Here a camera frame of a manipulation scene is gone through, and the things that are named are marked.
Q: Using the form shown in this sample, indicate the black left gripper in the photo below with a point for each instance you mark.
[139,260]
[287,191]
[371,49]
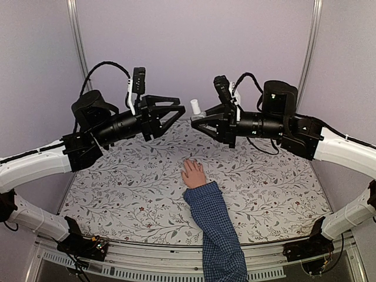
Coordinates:
[151,124]

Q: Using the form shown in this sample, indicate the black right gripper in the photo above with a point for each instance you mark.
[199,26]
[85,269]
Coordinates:
[224,122]

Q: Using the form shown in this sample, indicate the clear nail polish bottle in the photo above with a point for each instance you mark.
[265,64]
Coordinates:
[198,116]

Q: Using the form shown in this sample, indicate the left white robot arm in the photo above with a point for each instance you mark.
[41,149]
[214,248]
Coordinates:
[101,126]

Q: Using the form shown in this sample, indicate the blue checkered sleeve forearm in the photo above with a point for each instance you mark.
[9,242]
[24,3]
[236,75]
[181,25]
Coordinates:
[222,256]

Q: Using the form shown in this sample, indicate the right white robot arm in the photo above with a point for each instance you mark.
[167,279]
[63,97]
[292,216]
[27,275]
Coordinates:
[303,136]

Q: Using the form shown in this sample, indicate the person's bare hand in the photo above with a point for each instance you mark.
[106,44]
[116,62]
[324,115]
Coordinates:
[193,174]

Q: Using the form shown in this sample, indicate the floral patterned table mat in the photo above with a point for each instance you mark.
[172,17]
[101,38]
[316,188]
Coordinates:
[135,191]

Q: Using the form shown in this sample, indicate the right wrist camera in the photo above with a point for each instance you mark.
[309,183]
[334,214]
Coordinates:
[227,94]

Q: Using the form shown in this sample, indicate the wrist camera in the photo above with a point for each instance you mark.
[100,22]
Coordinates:
[227,94]
[136,88]

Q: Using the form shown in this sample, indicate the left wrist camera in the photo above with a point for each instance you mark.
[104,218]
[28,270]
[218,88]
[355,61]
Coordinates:
[136,88]

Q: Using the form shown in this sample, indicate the left aluminium frame post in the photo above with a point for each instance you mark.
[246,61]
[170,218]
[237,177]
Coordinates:
[79,46]

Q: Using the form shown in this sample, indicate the aluminium frame post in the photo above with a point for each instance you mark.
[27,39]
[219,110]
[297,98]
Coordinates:
[79,46]
[309,53]

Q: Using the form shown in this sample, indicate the right aluminium frame post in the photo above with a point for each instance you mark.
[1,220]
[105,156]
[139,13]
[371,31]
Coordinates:
[309,53]

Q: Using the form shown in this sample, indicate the front aluminium rail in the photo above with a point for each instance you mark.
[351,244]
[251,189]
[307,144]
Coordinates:
[147,262]

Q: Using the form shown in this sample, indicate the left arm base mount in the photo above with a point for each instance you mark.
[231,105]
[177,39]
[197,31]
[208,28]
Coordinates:
[94,248]

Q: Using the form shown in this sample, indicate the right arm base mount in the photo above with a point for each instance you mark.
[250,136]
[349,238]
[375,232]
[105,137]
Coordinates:
[316,244]

